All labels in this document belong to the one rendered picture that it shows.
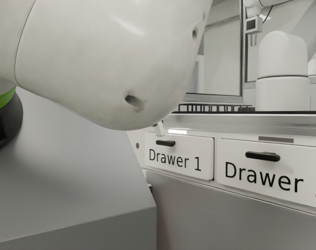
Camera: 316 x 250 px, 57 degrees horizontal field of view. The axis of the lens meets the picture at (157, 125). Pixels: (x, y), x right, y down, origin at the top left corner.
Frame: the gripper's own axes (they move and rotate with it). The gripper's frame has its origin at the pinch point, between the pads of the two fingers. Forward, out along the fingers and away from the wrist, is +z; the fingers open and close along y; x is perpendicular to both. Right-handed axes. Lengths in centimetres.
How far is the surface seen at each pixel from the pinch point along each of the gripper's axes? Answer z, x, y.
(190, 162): 10.7, 10.8, 0.5
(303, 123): 0.3, 40.5, -5.1
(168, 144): 4.8, 5.5, 2.2
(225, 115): -1.0, 21.6, -5.5
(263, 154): 4.4, 35.2, 1.9
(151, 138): 5.4, -7.8, -1.4
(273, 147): 4.6, 35.3, -1.9
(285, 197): 13.7, 38.0, 1.5
